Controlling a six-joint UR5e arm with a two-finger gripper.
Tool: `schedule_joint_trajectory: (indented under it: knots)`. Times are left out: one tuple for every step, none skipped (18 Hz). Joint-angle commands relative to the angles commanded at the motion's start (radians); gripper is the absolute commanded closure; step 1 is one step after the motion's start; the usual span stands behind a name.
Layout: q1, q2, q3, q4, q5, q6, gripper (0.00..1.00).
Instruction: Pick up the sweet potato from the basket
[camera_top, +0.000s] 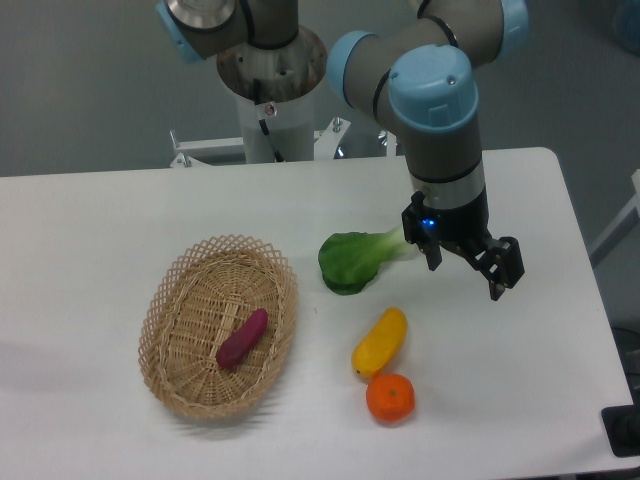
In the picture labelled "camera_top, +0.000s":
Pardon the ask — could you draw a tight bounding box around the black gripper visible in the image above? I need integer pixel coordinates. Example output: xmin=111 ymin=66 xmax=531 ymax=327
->
xmin=402 ymin=188 xmax=525 ymax=301

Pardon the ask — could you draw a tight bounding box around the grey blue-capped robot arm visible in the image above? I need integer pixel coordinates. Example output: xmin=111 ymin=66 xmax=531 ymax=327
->
xmin=156 ymin=1 xmax=529 ymax=299

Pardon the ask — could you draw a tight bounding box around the oval wicker basket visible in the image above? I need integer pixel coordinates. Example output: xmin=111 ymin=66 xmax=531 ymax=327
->
xmin=138 ymin=235 xmax=298 ymax=420

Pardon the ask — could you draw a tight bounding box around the green bok choy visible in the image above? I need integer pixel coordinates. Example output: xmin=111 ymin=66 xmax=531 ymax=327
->
xmin=317 ymin=227 xmax=415 ymax=295

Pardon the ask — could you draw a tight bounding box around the yellow mango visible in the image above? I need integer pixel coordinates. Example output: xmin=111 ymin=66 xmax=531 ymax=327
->
xmin=351 ymin=307 xmax=408 ymax=378

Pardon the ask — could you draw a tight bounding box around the orange tangerine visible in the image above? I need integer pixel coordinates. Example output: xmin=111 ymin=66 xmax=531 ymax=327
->
xmin=366 ymin=373 xmax=416 ymax=424

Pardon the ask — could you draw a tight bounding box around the black box at table edge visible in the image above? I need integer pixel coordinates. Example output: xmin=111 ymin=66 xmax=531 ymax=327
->
xmin=601 ymin=405 xmax=639 ymax=458

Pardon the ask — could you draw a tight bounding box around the white frame at right edge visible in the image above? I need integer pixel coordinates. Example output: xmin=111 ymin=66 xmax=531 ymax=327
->
xmin=588 ymin=170 xmax=639 ymax=268

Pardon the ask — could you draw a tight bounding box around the black cable on pedestal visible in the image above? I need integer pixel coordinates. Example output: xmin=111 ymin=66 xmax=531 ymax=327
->
xmin=252 ymin=79 xmax=286 ymax=164

